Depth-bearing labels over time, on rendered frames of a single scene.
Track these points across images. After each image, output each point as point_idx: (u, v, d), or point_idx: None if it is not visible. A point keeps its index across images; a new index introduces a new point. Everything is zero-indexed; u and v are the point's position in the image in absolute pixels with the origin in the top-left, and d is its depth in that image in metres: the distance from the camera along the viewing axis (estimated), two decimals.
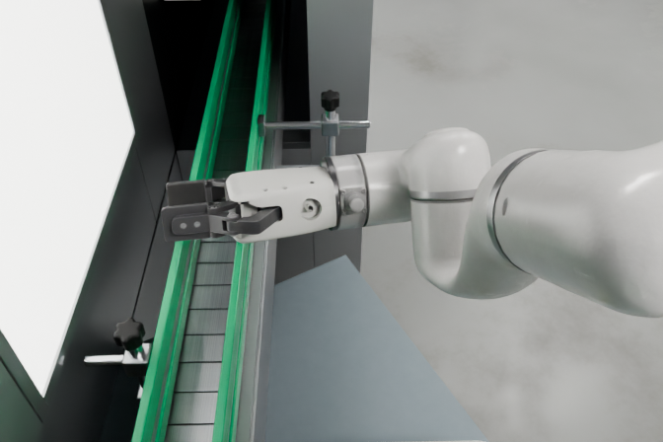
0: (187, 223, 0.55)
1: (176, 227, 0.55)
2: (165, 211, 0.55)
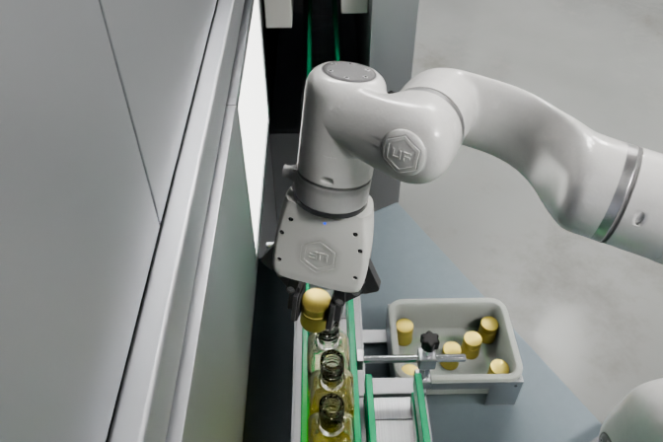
0: (290, 296, 0.72)
1: (289, 304, 0.72)
2: None
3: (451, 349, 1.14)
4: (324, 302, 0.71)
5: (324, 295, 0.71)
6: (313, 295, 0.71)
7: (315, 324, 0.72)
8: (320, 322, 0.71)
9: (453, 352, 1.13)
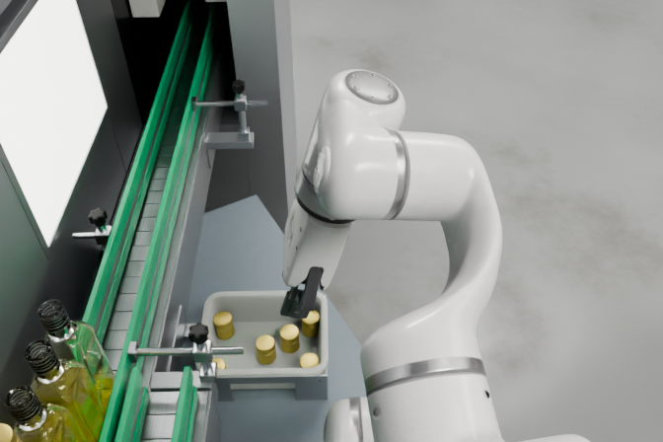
0: None
1: None
2: None
3: (263, 342, 1.10)
4: (3, 439, 0.62)
5: (4, 430, 0.62)
6: None
7: None
8: None
9: (264, 346, 1.10)
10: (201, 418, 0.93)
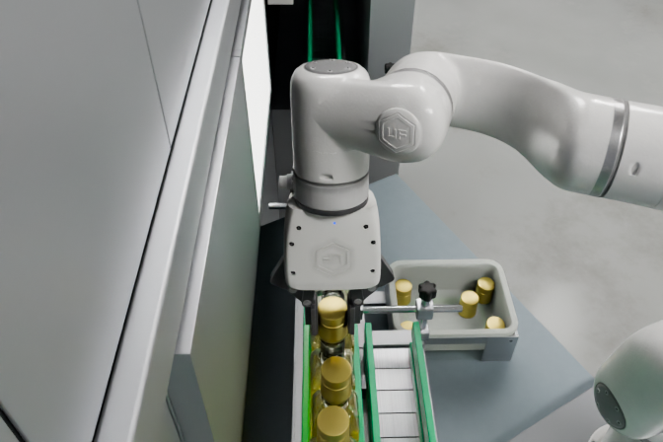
0: (305, 311, 0.71)
1: (305, 320, 0.71)
2: None
3: (333, 308, 0.70)
4: (344, 369, 0.68)
5: (342, 361, 0.69)
6: (331, 365, 0.68)
7: (339, 394, 0.68)
8: (344, 391, 0.68)
9: (339, 306, 0.70)
10: None
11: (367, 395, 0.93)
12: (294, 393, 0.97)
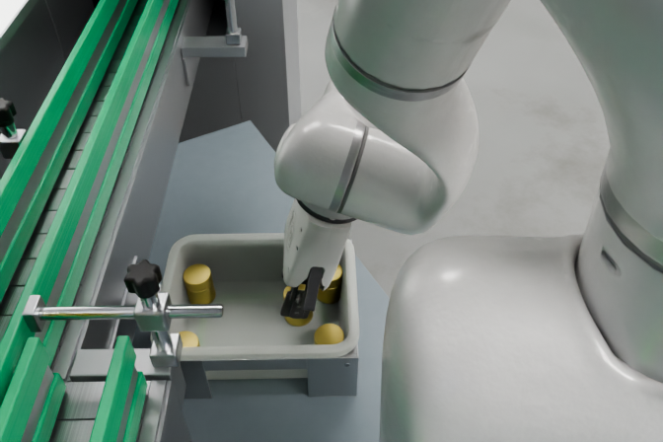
0: None
1: None
2: None
3: None
4: None
5: None
6: None
7: None
8: None
9: None
10: (152, 426, 0.55)
11: None
12: None
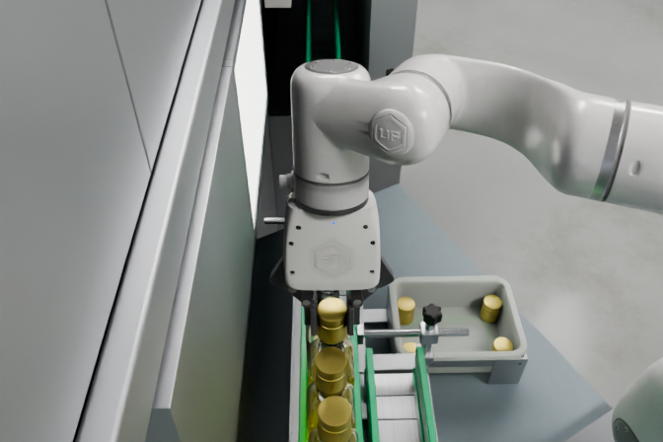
0: (304, 312, 0.70)
1: (305, 320, 0.71)
2: None
3: (331, 360, 0.66)
4: (343, 410, 0.62)
5: (341, 402, 0.63)
6: (330, 405, 0.63)
7: (338, 437, 0.63)
8: (343, 433, 0.63)
9: (338, 358, 0.67)
10: None
11: (368, 425, 0.88)
12: (290, 422, 0.91)
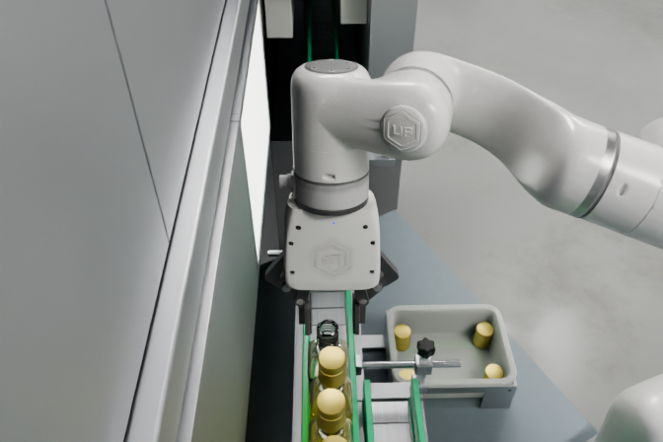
0: (299, 311, 0.70)
1: (299, 320, 0.71)
2: None
3: (331, 402, 0.72)
4: None
5: (340, 441, 0.69)
6: None
7: None
8: None
9: (337, 400, 0.72)
10: None
11: None
12: None
